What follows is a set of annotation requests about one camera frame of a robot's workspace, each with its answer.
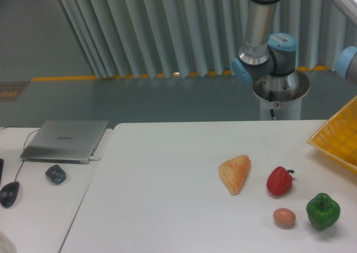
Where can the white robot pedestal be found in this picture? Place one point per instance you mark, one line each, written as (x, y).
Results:
(280, 98)

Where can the black power adapter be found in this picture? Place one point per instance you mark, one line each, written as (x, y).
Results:
(56, 174)

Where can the black keyboard edge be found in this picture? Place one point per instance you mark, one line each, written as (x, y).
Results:
(1, 168)

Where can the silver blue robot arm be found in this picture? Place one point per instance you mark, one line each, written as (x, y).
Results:
(256, 57)

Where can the silver laptop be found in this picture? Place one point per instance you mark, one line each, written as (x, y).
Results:
(65, 141)

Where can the orange triangular bread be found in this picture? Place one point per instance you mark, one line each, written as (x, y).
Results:
(234, 172)

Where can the red bell pepper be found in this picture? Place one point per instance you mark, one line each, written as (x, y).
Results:
(280, 181)

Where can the yellow plastic basket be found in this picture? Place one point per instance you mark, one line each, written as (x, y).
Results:
(336, 138)

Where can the black computer mouse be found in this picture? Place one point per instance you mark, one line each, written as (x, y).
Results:
(9, 194)

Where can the brown egg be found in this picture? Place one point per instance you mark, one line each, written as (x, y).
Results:
(284, 217)

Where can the green bell pepper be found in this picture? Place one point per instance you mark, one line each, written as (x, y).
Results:
(323, 211)

